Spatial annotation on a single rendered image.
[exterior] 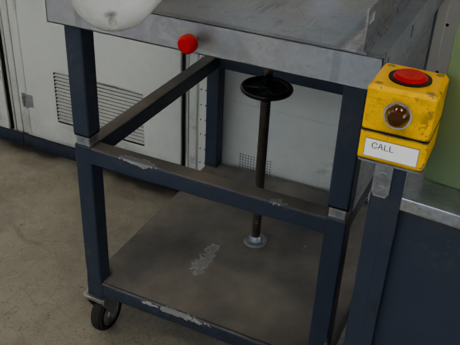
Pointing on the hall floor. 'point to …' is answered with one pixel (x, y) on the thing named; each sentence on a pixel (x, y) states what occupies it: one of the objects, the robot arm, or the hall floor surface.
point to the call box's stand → (374, 253)
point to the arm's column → (421, 285)
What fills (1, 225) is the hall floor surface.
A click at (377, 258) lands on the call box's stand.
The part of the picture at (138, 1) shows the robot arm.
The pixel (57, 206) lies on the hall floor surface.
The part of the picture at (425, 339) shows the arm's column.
